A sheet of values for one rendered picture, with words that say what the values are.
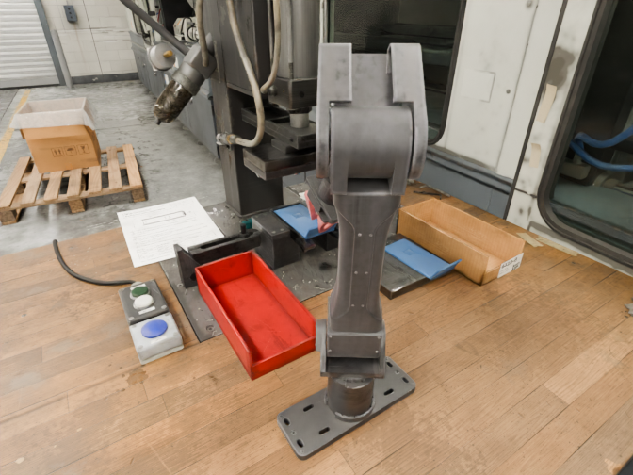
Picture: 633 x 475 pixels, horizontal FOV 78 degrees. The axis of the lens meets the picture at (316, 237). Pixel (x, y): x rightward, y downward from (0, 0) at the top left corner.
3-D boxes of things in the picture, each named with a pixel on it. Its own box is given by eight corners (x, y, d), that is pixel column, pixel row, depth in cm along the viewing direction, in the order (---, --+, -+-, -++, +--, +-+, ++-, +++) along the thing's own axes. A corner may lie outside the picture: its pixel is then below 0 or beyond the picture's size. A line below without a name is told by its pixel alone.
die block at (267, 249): (273, 270, 83) (271, 239, 79) (254, 248, 91) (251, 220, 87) (348, 243, 93) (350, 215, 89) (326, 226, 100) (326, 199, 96)
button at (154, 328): (146, 348, 62) (143, 338, 61) (140, 333, 65) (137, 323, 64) (171, 337, 64) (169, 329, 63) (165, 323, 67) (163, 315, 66)
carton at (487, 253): (479, 289, 79) (488, 257, 75) (395, 237, 97) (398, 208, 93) (518, 270, 85) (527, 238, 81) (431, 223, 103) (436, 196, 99)
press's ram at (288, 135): (268, 197, 73) (256, 15, 58) (219, 157, 92) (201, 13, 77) (346, 177, 82) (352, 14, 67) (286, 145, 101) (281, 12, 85)
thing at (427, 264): (436, 283, 76) (439, 270, 74) (381, 249, 87) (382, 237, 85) (459, 271, 79) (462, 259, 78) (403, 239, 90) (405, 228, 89)
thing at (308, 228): (309, 242, 77) (309, 229, 75) (273, 212, 88) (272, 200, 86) (338, 233, 80) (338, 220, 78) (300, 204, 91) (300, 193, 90)
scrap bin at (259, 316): (251, 381, 59) (248, 352, 55) (199, 292, 77) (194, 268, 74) (318, 349, 64) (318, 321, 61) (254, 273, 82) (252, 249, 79)
